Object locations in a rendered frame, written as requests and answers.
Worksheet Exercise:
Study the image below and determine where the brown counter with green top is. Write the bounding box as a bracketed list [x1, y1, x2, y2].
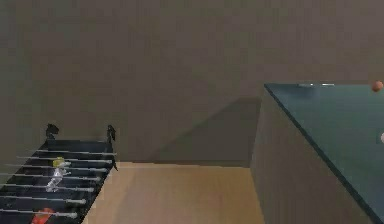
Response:
[249, 82, 384, 224]

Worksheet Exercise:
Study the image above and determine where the black foosball table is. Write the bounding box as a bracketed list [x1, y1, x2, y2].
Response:
[0, 123, 119, 224]

